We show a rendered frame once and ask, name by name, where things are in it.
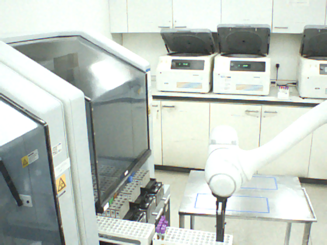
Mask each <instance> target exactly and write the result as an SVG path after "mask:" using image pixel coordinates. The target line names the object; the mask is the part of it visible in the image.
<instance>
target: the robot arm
mask: <svg viewBox="0 0 327 245"><path fill-rule="evenodd" d="M326 123H327V100H325V102H323V103H321V104H319V105H317V106H315V107H314V108H312V109H311V110H309V111H308V112H306V113H305V114H304V115H303V116H301V117H300V118H298V119H297V120H296V121H295V122H294V123H292V124H291V125H289V126H288V127H287V128H286V129H285V130H284V131H282V132H281V134H278V135H277V136H276V137H275V138H273V139H272V140H271V141H270V142H268V143H266V144H264V145H263V146H261V147H258V148H256V149H253V150H242V149H240V148H239V141H238V134H237V132H236V129H235V128H232V127H230V126H219V127H215V128H213V129H212V130H211V135H210V138H209V141H208V148H207V161H206V166H205V179H206V183H207V185H208V187H209V189H210V190H211V194H212V196H213V197H215V198H216V199H217V200H216V201H215V205H216V225H215V226H214V227H216V241H217V242H224V235H225V225H226V224H227V223H226V222H224V220H225V210H226V207H227V202H228V198H230V197H231V196H232V195H233V194H235V193H236V192H237V191H238V190H239V189H240V188H241V187H242V186H243V185H244V184H245V183H246V182H247V181H249V180H251V179H252V176H253V174H254V172H255V171H258V170H259V169H261V168H262V167H264V166H266V165H268V164H269V163H271V162H273V161H274V160H276V159H278V158H279V157H280V156H282V155H283V154H284V153H286V152H287V151H288V150H290V149H291V148H292V147H294V146H295V145H296V144H298V143H299V141H301V140H302V139H304V138H305V137H307V136H308V135H309V134H310V133H311V132H314V131H315V130H316V129H317V128H319V127H320V126H322V125H325V124H326Z"/></svg>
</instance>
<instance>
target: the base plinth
mask: <svg viewBox="0 0 327 245"><path fill-rule="evenodd" d="M154 169H155V170H166V171H172V172H182V173H190V171H191V170H195V171H205V169H196V168H189V167H178V166H167V165H161V164H154ZM298 180H299V182H300V183H307V184H322V185H327V180H325V179H319V178H305V177H298Z"/></svg>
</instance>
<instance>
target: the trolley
mask: <svg viewBox="0 0 327 245"><path fill-rule="evenodd" d="M303 191H304V192H303ZM304 193H305V196H306V198H307V201H308V203H309V207H310V210H311V213H312V215H313V218H312V216H311V214H310V211H309V208H308V204H307V202H306V199H305V197H304ZM216 200H217V199H216V198H215V197H213V196H212V194H211V190H210V189H209V187H208V185H207V183H206V179H205V171H195V170H191V171H190V174H189V178H188V180H187V183H186V187H185V192H184V194H183V198H182V202H181V204H180V207H179V211H178V214H179V228H180V229H185V215H189V216H190V230H194V216H201V217H213V218H216V205H215V201H216ZM230 218H231V219H242V220H255V221H271V222H287V228H286V233H285V238H284V245H289V241H290V232H291V225H292V222H293V223H305V225H304V232H303V238H302V244H301V245H308V243H309V235H310V230H311V224H312V223H313V222H315V223H317V218H316V215H315V213H314V210H313V207H312V204H311V201H310V198H309V196H308V193H307V190H306V189H305V187H301V184H300V182H299V180H298V176H286V175H277V174H274V175H269V174H253V176H252V179H251V180H249V181H247V182H246V183H245V184H244V185H243V186H242V187H241V188H240V189H239V190H238V191H237V192H236V193H235V194H233V195H232V196H231V197H230V198H228V202H227V207H226V210H225V219H230Z"/></svg>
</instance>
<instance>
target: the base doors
mask: <svg viewBox="0 0 327 245"><path fill-rule="evenodd" d="M152 105H155V106H156V105H158V106H157V107H154V106H152V131H153V149H154V164H156V165H167V166H178V167H189V168H196V169H205V166H206V161H207V148H208V141H209V138H210V135H211V130H212V129H213V128H215V127H219V126H230V127H232V128H235V129H236V132H237V134H238V141H239V148H240V149H242V150H245V151H251V150H253V149H256V148H258V147H261V146H263V145H264V144H267V143H268V142H270V141H271V140H272V139H273V138H275V137H276V136H277V135H278V134H281V132H282V131H284V130H285V129H286V128H287V127H288V126H289V125H291V124H292V123H294V122H295V121H296V120H297V119H298V118H300V117H301V116H303V115H304V114H305V113H306V112H308V111H309V110H311V109H312V108H301V107H279V106H262V115H261V106H251V105H240V104H224V103H208V102H196V101H160V100H152ZM164 105H165V106H175V108H174V107H163V106H164ZM157 110H159V112H158V119H156V114H157ZM178 110H180V111H188V113H181V112H178ZM245 110H248V111H256V110H257V111H258V113H254V112H245ZM265 110H266V111H272V112H275V111H276V112H277V113H264V112H265ZM161 112H162V113H161ZM230 115H241V116H230ZM257 116H259V118H257ZM260 116H261V124H260ZM263 116H265V117H263ZM259 133H260V140H259ZM311 139H312V141H311ZM310 150H311V151H310ZM162 154H163V160H162ZM258 174H269V175H274V174H277V175H286V176H298V177H305V178H315V179H325V180H327V123H326V124H325V125H322V126H320V127H319V128H317V129H316V130H315V131H314V132H311V133H310V134H309V135H308V136H307V137H305V138H304V139H302V140H301V141H299V143H298V144H296V145H295V146H294V147H292V148H291V149H290V150H288V151H287V152H286V153H284V154H283V155H282V156H280V157H279V158H278V159H276V160H274V161H273V162H271V163H269V164H268V165H266V166H264V167H262V168H261V169H259V170H258Z"/></svg>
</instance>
